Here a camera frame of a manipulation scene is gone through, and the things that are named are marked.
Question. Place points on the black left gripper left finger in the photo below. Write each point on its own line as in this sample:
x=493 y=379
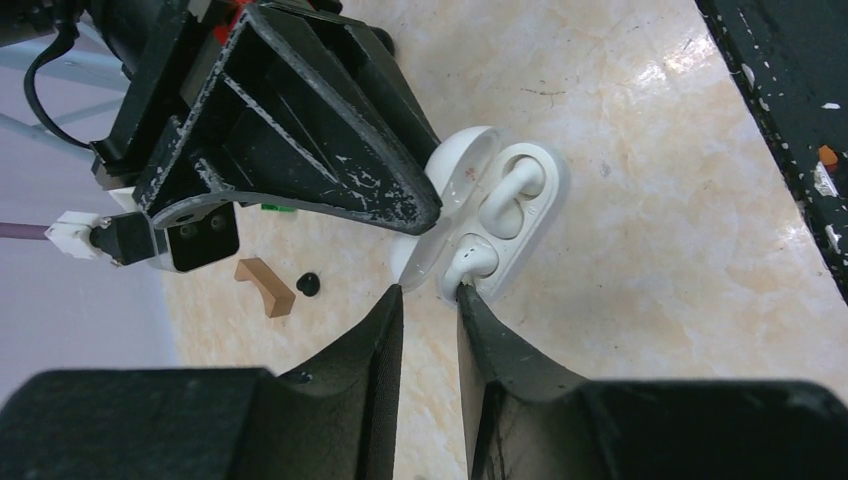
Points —
x=334 y=416

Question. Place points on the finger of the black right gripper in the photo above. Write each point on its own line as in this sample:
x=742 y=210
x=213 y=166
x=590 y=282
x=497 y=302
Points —
x=367 y=54

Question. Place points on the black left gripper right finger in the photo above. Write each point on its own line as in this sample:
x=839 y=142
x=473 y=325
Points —
x=527 y=417

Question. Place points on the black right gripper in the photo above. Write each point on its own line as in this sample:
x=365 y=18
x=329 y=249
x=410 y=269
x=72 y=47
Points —
x=278 y=120

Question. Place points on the white clip earbud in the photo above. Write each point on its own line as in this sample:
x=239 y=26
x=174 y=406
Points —
x=500 y=213
x=474 y=257

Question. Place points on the white earbud charging case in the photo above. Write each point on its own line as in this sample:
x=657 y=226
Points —
x=464 y=169

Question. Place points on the green block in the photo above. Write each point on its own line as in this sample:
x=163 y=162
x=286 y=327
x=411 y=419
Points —
x=279 y=209

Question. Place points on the brown wooden arch block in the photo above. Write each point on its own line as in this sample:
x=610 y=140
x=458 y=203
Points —
x=278 y=299

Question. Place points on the grey tripod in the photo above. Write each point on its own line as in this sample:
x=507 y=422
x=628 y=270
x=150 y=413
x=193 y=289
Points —
x=81 y=92

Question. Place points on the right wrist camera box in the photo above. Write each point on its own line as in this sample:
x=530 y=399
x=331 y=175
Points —
x=129 y=238

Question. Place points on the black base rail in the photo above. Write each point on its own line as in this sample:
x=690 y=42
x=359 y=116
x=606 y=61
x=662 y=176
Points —
x=788 y=60

